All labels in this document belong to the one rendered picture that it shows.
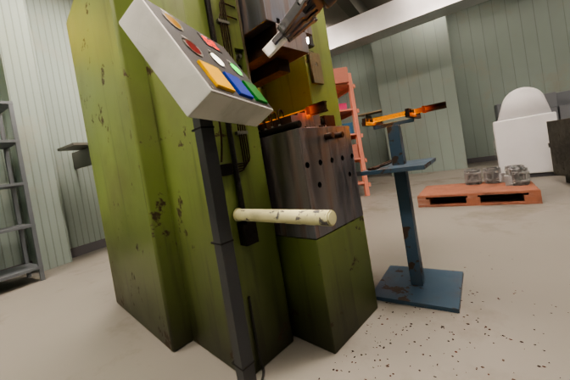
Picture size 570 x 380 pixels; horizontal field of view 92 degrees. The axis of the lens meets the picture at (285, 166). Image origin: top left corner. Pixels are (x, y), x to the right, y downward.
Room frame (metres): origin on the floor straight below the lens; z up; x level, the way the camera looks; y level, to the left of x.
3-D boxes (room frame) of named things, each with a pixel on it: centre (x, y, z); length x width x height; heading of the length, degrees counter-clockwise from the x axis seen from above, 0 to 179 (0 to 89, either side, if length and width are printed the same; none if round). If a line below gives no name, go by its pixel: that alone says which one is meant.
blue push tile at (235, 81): (0.72, 0.09, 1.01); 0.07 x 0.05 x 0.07; 160
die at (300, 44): (1.37, 0.02, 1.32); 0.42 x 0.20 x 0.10; 45
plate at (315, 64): (1.54, -0.26, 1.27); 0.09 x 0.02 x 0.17; 135
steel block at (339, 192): (1.41, -0.01, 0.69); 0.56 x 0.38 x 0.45; 45
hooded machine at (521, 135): (4.03, -3.50, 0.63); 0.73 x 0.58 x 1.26; 57
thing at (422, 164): (1.49, -0.61, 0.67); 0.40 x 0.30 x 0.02; 144
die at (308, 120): (1.37, 0.02, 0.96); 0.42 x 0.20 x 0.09; 45
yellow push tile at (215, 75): (0.63, 0.12, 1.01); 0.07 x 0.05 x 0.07; 160
